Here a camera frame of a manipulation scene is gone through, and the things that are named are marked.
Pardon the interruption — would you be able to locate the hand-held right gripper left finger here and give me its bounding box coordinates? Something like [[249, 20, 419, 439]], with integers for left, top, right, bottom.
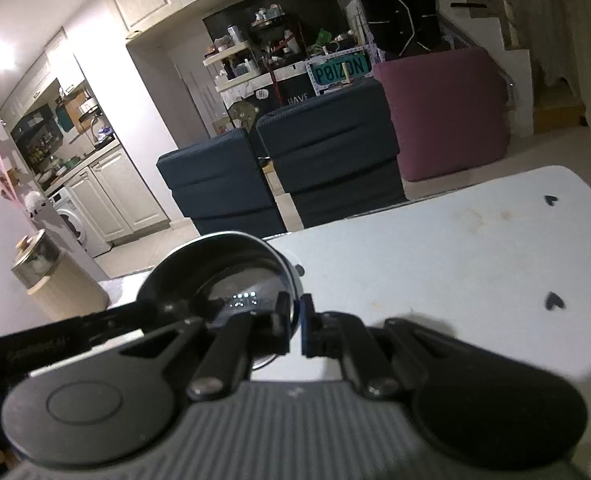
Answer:
[[120, 292, 296, 403]]

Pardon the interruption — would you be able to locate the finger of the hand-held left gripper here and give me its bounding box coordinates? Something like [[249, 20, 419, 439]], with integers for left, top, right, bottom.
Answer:
[[78, 300, 157, 343]]

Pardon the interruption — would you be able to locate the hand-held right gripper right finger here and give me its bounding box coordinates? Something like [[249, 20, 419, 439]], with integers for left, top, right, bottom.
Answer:
[[299, 294, 456, 402]]

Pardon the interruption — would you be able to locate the round steel bowl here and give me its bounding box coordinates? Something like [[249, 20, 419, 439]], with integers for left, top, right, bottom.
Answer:
[[136, 231, 303, 368]]

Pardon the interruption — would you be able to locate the beige kettle with steel top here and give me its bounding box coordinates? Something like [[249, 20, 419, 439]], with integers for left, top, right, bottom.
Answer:
[[10, 230, 110, 322]]

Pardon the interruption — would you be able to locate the washing machine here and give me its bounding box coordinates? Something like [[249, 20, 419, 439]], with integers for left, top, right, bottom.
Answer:
[[48, 187, 111, 258]]

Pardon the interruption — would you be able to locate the white lower kitchen cabinet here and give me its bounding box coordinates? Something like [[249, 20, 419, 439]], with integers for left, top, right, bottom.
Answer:
[[63, 145, 170, 246]]

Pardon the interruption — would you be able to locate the dark blue chair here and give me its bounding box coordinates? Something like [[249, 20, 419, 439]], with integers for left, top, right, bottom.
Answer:
[[156, 129, 286, 236], [256, 79, 407, 228]]

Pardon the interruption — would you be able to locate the maroon chair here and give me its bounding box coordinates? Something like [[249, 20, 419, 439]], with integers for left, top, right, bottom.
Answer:
[[373, 46, 510, 183]]

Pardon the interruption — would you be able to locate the white shelf rack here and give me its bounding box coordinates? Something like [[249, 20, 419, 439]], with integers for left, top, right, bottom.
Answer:
[[203, 40, 271, 96]]

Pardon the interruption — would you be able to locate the green sign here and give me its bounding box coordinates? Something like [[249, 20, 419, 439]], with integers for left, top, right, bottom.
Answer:
[[305, 52, 373, 93]]

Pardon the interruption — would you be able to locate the black shelf rack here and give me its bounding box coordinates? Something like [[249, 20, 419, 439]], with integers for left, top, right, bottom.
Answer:
[[248, 7, 306, 68]]

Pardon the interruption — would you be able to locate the white staircase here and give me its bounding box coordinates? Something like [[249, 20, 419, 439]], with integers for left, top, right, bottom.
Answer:
[[435, 0, 586, 136]]

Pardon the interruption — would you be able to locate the black vest with white trim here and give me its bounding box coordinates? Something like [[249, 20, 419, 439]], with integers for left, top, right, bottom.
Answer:
[[350, 0, 449, 58]]

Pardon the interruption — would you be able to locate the beige curtain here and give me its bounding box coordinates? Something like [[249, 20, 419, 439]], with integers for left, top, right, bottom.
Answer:
[[495, 0, 591, 111]]

